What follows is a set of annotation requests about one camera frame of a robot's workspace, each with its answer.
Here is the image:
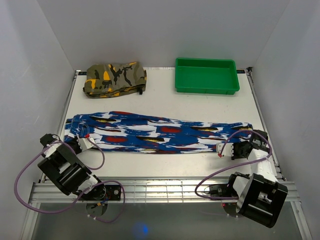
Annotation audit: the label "blue white red patterned trousers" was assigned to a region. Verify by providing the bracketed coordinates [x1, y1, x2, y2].
[64, 111, 253, 154]

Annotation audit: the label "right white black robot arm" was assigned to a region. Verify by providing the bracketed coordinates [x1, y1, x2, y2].
[225, 130, 288, 228]

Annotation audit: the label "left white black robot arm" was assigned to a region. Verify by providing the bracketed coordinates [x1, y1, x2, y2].
[37, 133, 106, 200]

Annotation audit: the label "folded camouflage trousers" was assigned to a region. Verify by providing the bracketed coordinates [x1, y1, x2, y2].
[82, 61, 147, 99]

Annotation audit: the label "green plastic tray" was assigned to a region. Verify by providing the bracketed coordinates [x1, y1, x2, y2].
[174, 57, 240, 95]

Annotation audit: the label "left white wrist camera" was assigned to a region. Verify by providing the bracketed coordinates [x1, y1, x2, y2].
[77, 134, 96, 152]

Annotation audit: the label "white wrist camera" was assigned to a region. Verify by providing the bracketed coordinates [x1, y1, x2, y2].
[216, 143, 234, 158]
[77, 134, 96, 152]

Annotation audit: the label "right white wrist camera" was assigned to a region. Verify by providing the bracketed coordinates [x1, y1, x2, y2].
[216, 143, 234, 158]

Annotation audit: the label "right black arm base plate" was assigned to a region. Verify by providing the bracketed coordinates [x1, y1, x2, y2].
[209, 184, 239, 200]

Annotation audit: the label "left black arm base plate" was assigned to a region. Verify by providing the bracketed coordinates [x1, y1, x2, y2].
[80, 184, 122, 202]

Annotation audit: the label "aluminium table edge rail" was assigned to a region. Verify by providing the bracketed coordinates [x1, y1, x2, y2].
[28, 178, 301, 204]

